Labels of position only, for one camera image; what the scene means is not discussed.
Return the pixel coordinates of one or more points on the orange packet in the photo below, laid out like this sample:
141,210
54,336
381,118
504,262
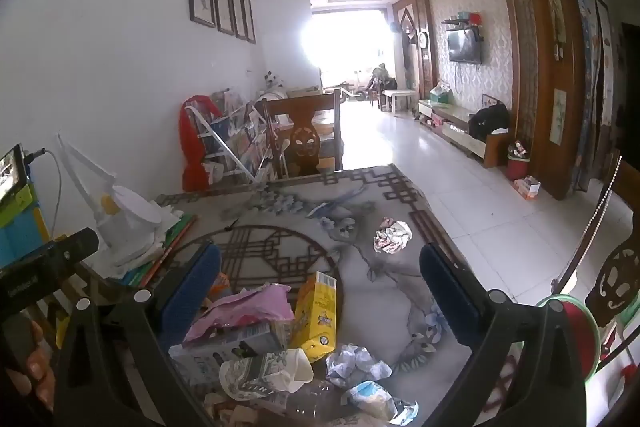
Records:
221,284

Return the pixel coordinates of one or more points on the small red trash bin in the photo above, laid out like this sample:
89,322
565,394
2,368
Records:
517,167

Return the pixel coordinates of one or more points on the red cloth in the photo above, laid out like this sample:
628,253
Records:
192,147

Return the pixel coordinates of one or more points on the yellow carton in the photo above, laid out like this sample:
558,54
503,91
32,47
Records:
315,317

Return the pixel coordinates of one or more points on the clear plastic bottle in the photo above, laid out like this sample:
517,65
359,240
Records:
320,401

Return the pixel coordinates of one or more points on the crumpled white tissue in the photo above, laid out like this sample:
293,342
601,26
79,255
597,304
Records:
355,364

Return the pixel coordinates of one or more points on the black backpack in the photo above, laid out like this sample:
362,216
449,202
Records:
489,121

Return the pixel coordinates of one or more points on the phone with black case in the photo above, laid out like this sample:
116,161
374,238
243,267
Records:
10,172

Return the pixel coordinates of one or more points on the small cardboard box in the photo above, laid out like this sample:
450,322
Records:
527,188

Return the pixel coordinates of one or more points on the person's left hand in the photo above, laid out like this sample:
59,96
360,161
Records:
39,367

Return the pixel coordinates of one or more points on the television cabinet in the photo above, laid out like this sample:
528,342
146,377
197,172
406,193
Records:
457,127

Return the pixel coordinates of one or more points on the white coffee table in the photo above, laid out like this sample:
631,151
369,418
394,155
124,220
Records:
399,97

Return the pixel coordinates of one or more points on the wooden stand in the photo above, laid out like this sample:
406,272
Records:
95,287

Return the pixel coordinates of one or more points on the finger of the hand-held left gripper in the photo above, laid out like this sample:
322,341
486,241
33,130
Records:
75,247

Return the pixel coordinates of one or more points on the carved wooden chair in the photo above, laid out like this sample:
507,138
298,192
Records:
305,142

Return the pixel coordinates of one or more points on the wall television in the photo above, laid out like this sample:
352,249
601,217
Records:
465,47

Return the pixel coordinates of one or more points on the blue and green box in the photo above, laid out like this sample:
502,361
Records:
20,227

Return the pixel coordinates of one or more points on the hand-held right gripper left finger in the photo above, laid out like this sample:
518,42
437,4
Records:
196,287

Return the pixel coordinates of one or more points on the white metal rack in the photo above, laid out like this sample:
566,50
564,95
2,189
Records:
235,142

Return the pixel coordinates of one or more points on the stack of books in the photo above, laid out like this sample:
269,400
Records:
160,247

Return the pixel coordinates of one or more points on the long pale cardboard box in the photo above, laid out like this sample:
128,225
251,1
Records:
225,349

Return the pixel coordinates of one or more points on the pink plastic bag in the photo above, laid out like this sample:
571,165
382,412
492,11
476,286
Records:
245,307

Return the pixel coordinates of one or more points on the distant wooden chair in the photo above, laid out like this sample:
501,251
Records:
381,79

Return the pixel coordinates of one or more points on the colourful door curtain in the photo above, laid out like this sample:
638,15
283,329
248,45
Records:
595,72

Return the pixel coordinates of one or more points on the wall shelf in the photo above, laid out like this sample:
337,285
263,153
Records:
462,23

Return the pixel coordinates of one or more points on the small wall scroll picture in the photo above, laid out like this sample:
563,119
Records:
558,117

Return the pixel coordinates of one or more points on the blue and white wrapper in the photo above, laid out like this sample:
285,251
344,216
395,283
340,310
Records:
375,399

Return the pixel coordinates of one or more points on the panda toy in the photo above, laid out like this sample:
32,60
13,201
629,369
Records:
272,79

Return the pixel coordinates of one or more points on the tall wall scroll picture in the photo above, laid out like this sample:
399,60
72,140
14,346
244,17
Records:
554,14

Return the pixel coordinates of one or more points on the green bag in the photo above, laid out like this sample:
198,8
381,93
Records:
441,94

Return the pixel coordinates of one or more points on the red and white paper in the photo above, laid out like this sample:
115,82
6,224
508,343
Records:
392,235

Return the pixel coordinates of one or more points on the crumpled paper cup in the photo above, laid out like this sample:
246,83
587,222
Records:
270,369

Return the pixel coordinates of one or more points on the wall clock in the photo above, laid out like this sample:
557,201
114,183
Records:
424,41

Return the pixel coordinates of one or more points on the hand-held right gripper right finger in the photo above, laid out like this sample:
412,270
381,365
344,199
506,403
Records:
442,284

